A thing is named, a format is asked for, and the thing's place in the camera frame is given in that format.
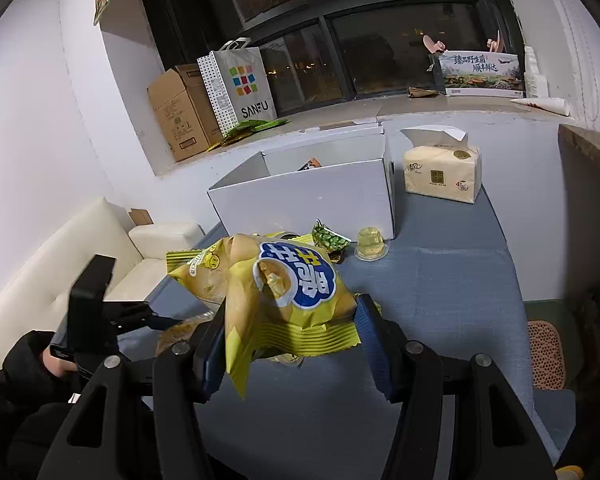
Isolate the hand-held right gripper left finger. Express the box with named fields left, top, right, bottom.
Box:
left=45, top=300, right=231, bottom=480

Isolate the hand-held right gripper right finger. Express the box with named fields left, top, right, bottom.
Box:
left=355, top=293, right=557, bottom=480

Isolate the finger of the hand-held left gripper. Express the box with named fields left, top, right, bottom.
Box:
left=146, top=311, right=187, bottom=332

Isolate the noodle snack packet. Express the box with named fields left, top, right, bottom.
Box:
left=155, top=312, right=216, bottom=356

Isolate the yellow chip bag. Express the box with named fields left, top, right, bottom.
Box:
left=167, top=232, right=361, bottom=401

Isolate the white cardboard box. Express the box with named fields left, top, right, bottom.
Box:
left=207, top=127, right=396, bottom=251

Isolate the person's left forearm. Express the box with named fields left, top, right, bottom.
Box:
left=0, top=330, right=97, bottom=480

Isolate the person's left hand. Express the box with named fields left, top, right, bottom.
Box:
left=42, top=351, right=79, bottom=378

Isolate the white sofa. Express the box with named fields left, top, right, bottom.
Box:
left=0, top=197, right=206, bottom=362

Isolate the yellow jelly cup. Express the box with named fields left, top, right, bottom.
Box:
left=354, top=227, right=390, bottom=262

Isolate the green pea packet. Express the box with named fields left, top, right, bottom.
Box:
left=312, top=219, right=352, bottom=257

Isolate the round woven mat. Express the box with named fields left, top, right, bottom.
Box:
left=527, top=320, right=566, bottom=391

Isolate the yellow tissue pack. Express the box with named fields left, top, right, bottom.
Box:
left=399, top=126, right=483, bottom=205

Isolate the brown cardboard box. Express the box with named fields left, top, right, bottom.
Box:
left=147, top=64, right=226, bottom=163

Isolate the pile of green packets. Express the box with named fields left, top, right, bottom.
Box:
left=209, top=117, right=291, bottom=150

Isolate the white dotted shopping bag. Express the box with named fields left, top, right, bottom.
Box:
left=197, top=37, right=277, bottom=139

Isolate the printed landscape box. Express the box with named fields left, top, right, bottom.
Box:
left=437, top=51, right=526, bottom=99

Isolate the brown stone counter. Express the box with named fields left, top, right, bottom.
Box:
left=558, top=124, right=600, bottom=187

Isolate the white paper cone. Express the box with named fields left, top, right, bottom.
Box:
left=510, top=97, right=571, bottom=117

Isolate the white plastic bottle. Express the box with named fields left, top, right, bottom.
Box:
left=522, top=46, right=549, bottom=100

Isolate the dark window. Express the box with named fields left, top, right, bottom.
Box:
left=135, top=0, right=526, bottom=117

